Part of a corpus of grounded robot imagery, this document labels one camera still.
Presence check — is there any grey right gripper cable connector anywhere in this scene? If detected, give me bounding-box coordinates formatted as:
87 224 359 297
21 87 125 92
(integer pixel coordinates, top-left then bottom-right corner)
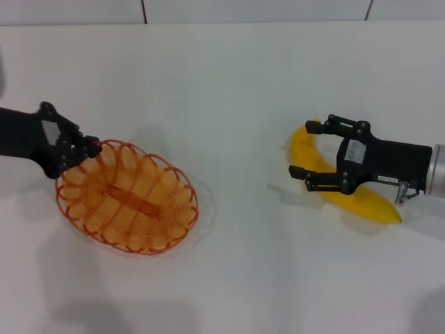
394 180 420 205

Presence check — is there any yellow banana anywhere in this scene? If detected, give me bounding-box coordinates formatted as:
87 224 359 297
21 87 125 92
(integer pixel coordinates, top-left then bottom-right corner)
290 118 403 224

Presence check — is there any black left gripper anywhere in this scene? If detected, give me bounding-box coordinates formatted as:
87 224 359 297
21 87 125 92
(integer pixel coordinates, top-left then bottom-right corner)
0 101 104 180

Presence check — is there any orange plastic woven basket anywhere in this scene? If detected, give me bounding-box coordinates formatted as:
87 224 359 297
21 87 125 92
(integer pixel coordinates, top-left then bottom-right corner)
55 138 200 255

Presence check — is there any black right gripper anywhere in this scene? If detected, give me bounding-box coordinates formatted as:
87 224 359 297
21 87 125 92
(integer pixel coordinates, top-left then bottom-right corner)
288 113 433 195

